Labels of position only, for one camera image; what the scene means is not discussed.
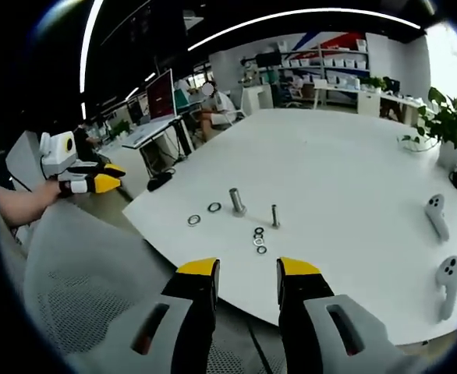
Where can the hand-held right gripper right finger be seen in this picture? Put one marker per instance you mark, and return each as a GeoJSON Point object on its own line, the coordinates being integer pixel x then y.
{"type": "Point", "coordinates": [302, 288]}

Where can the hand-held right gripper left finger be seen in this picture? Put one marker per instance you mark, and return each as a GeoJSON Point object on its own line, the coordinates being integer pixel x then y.
{"type": "Point", "coordinates": [197, 288]}

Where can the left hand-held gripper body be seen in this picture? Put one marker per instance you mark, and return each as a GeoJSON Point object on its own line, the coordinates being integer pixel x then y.
{"type": "Point", "coordinates": [59, 150]}

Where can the large steel washer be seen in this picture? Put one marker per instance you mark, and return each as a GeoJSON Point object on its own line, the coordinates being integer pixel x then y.
{"type": "Point", "coordinates": [193, 220]}
{"type": "Point", "coordinates": [214, 207]}

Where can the thin threaded steel stud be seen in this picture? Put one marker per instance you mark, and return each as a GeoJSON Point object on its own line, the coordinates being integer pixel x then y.
{"type": "Point", "coordinates": [275, 216]}

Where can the thick threaded steel stud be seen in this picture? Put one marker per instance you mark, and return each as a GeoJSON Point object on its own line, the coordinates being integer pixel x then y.
{"type": "Point", "coordinates": [236, 200]}

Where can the person's left hand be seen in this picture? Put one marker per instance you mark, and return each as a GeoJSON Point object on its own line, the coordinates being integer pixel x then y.
{"type": "Point", "coordinates": [49, 191]}

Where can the small potted green plant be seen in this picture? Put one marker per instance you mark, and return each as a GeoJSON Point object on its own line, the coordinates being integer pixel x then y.
{"type": "Point", "coordinates": [121, 128]}

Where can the black oval object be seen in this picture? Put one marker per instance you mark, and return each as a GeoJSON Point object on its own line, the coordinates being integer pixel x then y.
{"type": "Point", "coordinates": [159, 181]}

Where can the white office desk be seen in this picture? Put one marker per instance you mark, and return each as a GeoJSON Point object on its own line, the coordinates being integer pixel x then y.
{"type": "Point", "coordinates": [150, 134]}

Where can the grey mesh office chair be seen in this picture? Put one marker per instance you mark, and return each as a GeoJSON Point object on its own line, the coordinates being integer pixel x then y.
{"type": "Point", "coordinates": [88, 265]}

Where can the computer monitor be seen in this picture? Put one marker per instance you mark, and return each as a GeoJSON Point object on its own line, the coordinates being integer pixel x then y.
{"type": "Point", "coordinates": [160, 95]}

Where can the ceiling light strip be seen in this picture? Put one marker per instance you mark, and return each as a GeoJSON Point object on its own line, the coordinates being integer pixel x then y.
{"type": "Point", "coordinates": [291, 17]}
{"type": "Point", "coordinates": [90, 43]}

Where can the white handheld controller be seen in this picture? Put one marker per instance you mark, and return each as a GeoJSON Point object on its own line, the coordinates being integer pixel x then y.
{"type": "Point", "coordinates": [436, 216]}
{"type": "Point", "coordinates": [448, 286]}

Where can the white cabinet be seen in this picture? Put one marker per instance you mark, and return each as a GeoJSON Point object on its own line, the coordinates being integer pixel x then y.
{"type": "Point", "coordinates": [257, 98]}

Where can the long white workbench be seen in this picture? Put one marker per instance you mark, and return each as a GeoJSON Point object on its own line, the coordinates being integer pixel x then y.
{"type": "Point", "coordinates": [369, 97]}

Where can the metal storage shelf rack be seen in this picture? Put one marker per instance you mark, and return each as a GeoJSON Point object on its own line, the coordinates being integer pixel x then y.
{"type": "Point", "coordinates": [322, 70]}

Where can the large potted green plant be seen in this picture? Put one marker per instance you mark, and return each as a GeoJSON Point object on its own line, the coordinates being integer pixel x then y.
{"type": "Point", "coordinates": [452, 121]}

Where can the row of white storage bins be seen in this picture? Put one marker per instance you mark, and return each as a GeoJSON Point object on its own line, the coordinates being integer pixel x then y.
{"type": "Point", "coordinates": [330, 62]}

